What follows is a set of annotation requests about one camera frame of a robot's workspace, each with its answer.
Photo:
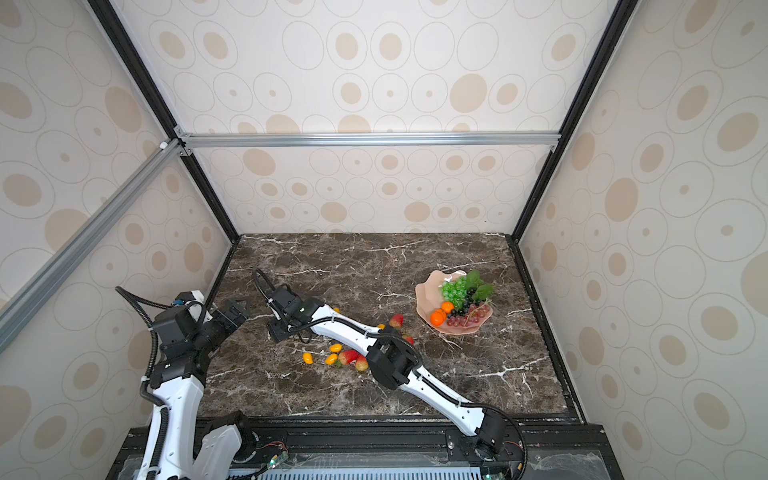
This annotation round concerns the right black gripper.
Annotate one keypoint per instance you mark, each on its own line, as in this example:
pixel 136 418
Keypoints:
pixel 276 333

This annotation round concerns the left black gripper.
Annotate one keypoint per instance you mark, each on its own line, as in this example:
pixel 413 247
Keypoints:
pixel 229 321

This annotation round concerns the pink scalloped fruit bowl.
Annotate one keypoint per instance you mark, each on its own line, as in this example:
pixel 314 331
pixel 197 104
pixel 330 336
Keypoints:
pixel 429 299

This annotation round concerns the green fake grape bunch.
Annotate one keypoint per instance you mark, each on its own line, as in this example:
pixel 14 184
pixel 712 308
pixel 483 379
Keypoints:
pixel 466 281

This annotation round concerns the black fake grape bunch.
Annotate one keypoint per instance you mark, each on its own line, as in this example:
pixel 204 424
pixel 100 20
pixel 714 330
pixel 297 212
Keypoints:
pixel 463 306

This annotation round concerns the red fake grape bunch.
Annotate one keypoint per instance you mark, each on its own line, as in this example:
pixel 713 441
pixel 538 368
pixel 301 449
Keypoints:
pixel 472 316

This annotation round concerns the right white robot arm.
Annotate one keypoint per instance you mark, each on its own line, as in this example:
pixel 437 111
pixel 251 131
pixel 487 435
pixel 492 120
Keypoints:
pixel 394 363

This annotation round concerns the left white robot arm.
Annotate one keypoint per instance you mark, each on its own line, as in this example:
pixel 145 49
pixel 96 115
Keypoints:
pixel 184 335

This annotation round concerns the fake strawberry front left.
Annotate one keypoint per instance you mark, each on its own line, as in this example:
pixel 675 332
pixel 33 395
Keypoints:
pixel 347 357

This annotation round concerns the fake peach strawberry front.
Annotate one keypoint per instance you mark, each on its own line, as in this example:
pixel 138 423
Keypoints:
pixel 361 364

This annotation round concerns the fake strawberry by grapes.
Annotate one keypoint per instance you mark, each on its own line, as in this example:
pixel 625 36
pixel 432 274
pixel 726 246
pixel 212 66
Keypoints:
pixel 396 321

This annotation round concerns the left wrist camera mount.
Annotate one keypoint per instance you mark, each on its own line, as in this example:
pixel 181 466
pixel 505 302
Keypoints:
pixel 191 301

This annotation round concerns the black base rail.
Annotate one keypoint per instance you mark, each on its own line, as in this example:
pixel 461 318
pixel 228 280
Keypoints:
pixel 423 449

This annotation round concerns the horizontal aluminium frame bar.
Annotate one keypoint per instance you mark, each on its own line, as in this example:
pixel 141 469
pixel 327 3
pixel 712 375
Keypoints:
pixel 371 139

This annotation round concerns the slanted aluminium frame bar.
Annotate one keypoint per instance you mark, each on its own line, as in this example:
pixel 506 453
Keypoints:
pixel 21 309

